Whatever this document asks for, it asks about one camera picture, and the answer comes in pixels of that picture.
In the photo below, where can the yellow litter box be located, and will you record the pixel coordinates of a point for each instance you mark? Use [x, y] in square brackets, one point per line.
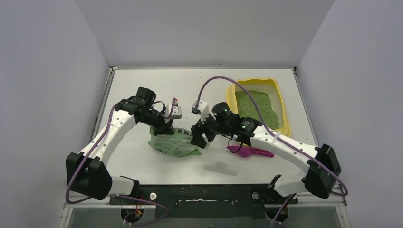
[266, 85]

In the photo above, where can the green litter in box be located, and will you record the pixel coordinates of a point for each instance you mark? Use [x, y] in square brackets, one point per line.
[246, 107]

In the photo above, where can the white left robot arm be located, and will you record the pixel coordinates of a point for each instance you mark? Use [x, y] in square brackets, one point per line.
[87, 172]

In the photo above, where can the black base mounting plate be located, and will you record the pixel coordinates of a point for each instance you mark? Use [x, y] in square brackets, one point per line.
[211, 201]

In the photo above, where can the magenta plastic scoop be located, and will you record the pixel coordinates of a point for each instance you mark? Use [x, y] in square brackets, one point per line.
[246, 152]

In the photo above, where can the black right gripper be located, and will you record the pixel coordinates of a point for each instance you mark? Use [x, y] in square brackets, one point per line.
[201, 129]

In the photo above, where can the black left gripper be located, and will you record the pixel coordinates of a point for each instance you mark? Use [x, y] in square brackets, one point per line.
[164, 128]

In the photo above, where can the white bag sealing clip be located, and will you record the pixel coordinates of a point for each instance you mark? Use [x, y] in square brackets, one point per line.
[221, 168]

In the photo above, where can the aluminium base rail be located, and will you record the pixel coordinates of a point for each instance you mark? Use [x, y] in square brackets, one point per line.
[304, 210]

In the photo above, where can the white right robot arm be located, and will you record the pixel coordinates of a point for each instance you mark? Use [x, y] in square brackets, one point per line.
[319, 166]

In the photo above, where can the green cat litter bag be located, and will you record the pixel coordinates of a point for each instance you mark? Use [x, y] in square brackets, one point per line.
[176, 145]

